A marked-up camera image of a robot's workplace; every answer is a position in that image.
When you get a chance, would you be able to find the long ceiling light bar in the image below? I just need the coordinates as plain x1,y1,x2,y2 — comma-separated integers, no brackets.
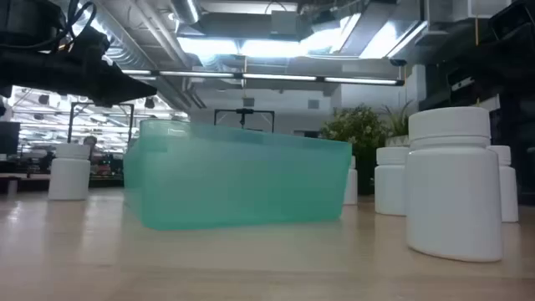
120,69,405,87

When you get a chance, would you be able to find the black metal frame rig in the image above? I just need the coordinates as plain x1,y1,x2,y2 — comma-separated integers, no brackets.
213,107,276,134
66,101,135,145

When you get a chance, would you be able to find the bushy green potted plant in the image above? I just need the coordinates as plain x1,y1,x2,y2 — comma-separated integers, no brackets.
319,104,390,196

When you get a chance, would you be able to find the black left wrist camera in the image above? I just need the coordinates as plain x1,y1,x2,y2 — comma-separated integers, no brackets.
74,27,110,60

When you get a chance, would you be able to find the grey ceiling box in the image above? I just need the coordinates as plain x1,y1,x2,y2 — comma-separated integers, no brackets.
269,9,299,37

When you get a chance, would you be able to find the background work table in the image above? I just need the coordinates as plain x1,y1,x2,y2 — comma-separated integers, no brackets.
0,172,125,194

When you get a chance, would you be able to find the black left camera cable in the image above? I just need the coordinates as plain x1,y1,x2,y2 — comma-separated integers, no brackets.
48,0,99,54

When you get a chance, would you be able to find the black monitor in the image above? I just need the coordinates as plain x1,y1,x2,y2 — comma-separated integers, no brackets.
0,120,21,156

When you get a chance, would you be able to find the green translucent plastic basket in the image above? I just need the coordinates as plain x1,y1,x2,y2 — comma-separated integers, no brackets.
122,119,353,231

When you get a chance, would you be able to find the succulent in triangle-patterned pot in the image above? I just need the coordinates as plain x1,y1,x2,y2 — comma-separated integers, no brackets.
382,99,413,148

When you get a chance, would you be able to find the white plastic pill bottle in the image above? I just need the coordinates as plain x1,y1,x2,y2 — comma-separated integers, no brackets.
343,155,359,206
487,145,520,223
48,143,92,202
405,106,504,263
374,145,410,217

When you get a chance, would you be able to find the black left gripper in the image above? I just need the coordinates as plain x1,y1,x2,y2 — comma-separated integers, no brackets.
0,52,158,106

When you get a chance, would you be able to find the silver round air duct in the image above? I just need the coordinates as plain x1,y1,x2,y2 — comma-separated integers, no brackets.
169,0,202,25

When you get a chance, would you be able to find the person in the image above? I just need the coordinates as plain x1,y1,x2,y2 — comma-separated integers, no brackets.
82,135,99,162

